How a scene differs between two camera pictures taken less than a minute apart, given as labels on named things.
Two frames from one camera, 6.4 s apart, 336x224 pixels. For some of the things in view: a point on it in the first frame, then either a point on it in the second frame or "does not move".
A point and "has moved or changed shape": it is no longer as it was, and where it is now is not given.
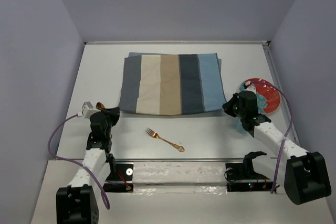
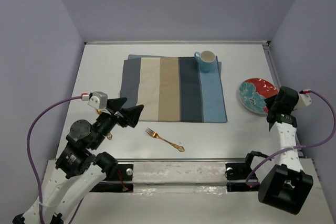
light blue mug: [239, 126] → [206, 60]
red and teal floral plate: [268, 96] does not move
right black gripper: [228, 106] → [269, 102]
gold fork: [155, 135] does not move
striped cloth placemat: [171, 83] has moved or changed shape
